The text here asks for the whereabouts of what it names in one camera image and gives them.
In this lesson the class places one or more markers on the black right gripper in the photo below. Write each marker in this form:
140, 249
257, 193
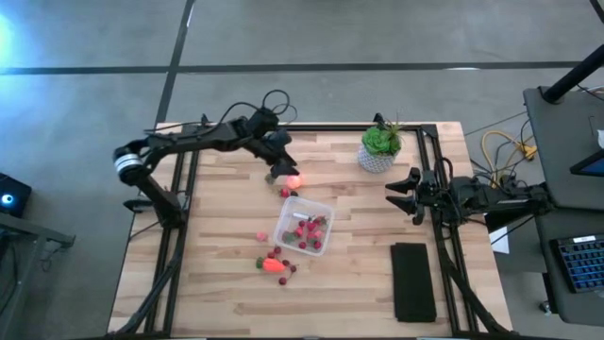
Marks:
431, 196

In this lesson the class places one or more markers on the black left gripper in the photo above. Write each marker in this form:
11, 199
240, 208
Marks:
271, 137

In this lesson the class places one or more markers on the pink orange toy peach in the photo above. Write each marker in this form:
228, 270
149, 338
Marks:
293, 182

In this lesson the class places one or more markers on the small red toy strawberry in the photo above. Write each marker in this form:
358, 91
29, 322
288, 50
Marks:
284, 192

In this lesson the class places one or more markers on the clear plastic tupperware container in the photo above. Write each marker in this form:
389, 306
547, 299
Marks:
307, 208

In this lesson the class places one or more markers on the red strawberry with large leaves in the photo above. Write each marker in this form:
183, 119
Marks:
289, 237

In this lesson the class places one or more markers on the orange toy carrot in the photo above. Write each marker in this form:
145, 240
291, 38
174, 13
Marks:
273, 265

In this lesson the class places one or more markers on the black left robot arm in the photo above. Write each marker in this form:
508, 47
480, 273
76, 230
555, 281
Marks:
189, 139

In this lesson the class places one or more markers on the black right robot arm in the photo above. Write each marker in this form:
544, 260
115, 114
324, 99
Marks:
495, 198

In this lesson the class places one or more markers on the succulent in white patterned pot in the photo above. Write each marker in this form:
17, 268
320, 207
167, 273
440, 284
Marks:
377, 141

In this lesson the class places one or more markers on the black rectangular foam mat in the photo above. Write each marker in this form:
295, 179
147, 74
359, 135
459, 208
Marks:
414, 283

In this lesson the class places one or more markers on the white paper sheet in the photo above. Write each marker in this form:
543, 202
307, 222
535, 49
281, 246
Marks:
501, 243

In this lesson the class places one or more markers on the dark grey desk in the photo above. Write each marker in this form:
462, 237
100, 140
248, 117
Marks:
561, 141
566, 311

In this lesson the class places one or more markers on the tablet with blue screen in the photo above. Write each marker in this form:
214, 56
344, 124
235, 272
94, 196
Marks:
592, 166

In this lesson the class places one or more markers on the backlit computer keyboard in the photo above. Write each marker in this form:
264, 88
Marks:
582, 264

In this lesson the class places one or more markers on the black pole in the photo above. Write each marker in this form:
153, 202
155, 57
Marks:
573, 75

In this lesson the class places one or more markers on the grey side table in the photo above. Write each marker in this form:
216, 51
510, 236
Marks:
28, 231

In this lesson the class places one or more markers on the black speaker with blue light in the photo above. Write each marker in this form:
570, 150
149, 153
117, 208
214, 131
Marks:
19, 189

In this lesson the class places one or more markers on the black aluminium table frame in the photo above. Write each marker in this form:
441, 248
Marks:
330, 127

